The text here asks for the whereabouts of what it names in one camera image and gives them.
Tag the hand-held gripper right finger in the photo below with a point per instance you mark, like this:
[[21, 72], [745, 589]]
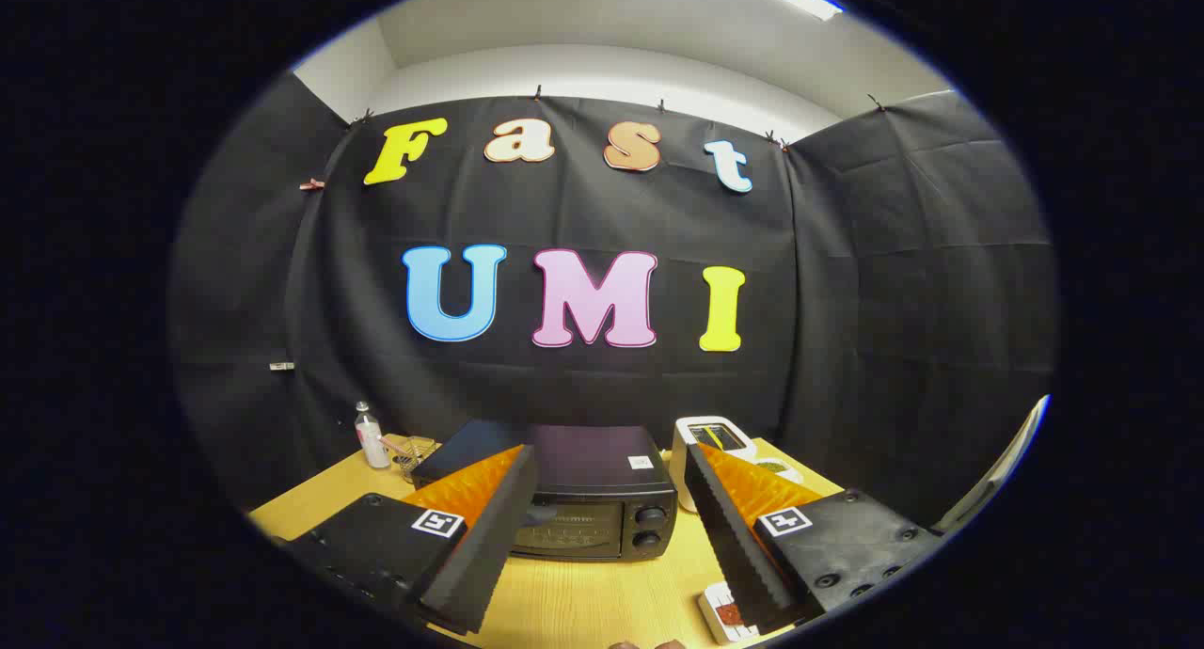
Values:
[[729, 536]]

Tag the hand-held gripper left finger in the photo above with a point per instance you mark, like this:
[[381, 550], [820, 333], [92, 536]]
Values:
[[489, 536]]

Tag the brown steak piece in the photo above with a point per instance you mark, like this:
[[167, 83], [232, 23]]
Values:
[[727, 614]]

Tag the black toaster oven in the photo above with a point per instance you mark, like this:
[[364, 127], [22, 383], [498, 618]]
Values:
[[593, 461]]

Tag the white pop-up toaster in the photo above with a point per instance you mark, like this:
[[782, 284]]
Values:
[[715, 435]]

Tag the white plastic tray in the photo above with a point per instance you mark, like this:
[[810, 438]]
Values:
[[710, 604]]

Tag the white divided bean dish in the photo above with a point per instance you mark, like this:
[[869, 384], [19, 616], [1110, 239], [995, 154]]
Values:
[[773, 466]]

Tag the small clear bottle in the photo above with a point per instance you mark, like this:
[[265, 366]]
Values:
[[372, 442]]

